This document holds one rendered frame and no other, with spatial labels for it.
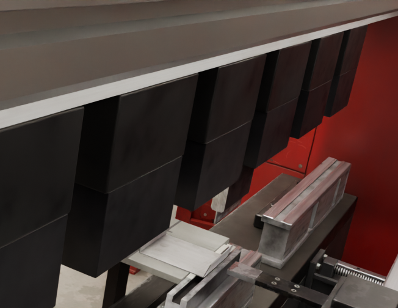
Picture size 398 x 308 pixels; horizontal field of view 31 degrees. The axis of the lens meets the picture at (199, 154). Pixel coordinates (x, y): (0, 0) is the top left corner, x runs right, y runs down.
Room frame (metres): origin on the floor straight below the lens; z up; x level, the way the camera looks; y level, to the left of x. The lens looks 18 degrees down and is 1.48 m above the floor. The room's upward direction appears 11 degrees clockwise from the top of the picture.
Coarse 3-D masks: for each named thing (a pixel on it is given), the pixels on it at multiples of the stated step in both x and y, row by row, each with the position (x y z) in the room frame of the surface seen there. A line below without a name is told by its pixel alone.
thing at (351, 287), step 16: (240, 272) 0.95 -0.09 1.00; (256, 272) 0.96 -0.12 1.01; (272, 288) 0.93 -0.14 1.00; (288, 288) 0.93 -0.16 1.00; (304, 288) 0.94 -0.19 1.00; (336, 288) 0.92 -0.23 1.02; (352, 288) 0.91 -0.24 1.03; (368, 288) 0.92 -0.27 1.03; (384, 288) 0.92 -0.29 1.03; (320, 304) 0.90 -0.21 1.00; (336, 304) 0.86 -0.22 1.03; (352, 304) 0.86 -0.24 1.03; (368, 304) 0.87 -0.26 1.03; (384, 304) 0.88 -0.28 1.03
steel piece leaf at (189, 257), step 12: (156, 240) 1.01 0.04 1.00; (168, 240) 1.02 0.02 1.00; (180, 240) 1.02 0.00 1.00; (144, 252) 0.96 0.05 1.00; (156, 252) 0.97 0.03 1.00; (168, 252) 0.97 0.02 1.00; (180, 252) 0.98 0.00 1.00; (192, 252) 0.99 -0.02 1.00; (204, 252) 1.00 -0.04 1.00; (168, 264) 0.94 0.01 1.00; (180, 264) 0.94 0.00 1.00; (192, 264) 0.95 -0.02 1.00; (204, 264) 0.96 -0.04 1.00
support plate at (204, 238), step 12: (180, 228) 1.07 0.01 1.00; (192, 228) 1.08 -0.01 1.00; (192, 240) 1.04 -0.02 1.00; (204, 240) 1.04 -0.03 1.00; (216, 240) 1.05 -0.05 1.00; (228, 240) 1.07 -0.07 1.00; (132, 264) 0.93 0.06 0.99; (144, 264) 0.93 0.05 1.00; (156, 264) 0.93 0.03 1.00; (168, 276) 0.91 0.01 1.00; (180, 276) 0.91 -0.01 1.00
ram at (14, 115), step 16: (384, 16) 1.58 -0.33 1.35; (320, 32) 1.09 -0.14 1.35; (336, 32) 1.19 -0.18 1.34; (256, 48) 0.83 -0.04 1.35; (272, 48) 0.89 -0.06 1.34; (192, 64) 0.67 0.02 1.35; (208, 64) 0.70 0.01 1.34; (224, 64) 0.74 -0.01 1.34; (128, 80) 0.55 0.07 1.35; (144, 80) 0.58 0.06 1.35; (160, 80) 0.61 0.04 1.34; (64, 96) 0.47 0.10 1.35; (80, 96) 0.49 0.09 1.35; (96, 96) 0.51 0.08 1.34; (112, 96) 0.54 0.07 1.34; (0, 112) 0.41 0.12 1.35; (16, 112) 0.43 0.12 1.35; (32, 112) 0.44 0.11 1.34; (48, 112) 0.46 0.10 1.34
